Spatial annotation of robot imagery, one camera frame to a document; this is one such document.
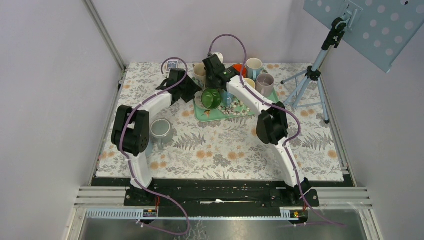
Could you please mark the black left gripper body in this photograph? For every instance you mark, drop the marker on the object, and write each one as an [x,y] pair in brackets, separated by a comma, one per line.
[188,88]

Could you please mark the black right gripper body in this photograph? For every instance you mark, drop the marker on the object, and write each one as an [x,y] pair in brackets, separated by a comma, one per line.
[209,82]

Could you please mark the beige seahorse print mug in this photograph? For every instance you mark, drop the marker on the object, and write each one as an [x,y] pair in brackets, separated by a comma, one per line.
[199,72]

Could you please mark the orange mug with black handle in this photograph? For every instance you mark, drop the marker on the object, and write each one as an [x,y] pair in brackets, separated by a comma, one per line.
[241,69]

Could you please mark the blue butterfly mug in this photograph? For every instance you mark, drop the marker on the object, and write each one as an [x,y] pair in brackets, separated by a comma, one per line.
[226,98]

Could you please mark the beige cartoon print mug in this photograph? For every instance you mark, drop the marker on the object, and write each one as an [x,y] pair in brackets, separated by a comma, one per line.
[208,99]

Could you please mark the cream yellow mug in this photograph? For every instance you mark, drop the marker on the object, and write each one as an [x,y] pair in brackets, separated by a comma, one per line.
[249,83]

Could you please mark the light blue faceted mug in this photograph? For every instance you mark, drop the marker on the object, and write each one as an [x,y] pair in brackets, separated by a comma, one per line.
[254,67]

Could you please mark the lilac mug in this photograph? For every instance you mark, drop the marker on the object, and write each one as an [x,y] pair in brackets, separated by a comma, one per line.
[265,84]

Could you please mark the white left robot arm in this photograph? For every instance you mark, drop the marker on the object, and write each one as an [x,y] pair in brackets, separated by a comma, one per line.
[131,128]

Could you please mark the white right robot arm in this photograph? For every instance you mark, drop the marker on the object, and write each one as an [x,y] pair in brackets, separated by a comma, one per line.
[272,125]

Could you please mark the grey mug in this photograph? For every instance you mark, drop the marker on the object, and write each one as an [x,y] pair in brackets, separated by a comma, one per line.
[162,131]

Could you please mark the playing card box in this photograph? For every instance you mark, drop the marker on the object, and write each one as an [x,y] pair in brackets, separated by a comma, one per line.
[171,64]

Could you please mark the green floral bird tray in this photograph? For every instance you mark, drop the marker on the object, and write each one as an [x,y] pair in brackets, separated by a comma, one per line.
[232,111]

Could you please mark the floral tablecloth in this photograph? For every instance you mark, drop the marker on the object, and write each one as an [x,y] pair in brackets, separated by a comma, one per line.
[226,148]

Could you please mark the light blue tripod stand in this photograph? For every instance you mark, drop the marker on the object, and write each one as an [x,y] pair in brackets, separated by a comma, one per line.
[312,73]

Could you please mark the blue dotted panel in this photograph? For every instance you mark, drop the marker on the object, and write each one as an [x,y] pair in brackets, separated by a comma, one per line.
[377,29]

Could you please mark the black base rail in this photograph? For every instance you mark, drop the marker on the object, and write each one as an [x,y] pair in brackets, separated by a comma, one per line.
[183,194]

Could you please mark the white slotted cable duct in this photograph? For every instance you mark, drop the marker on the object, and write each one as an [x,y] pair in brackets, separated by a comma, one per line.
[209,213]

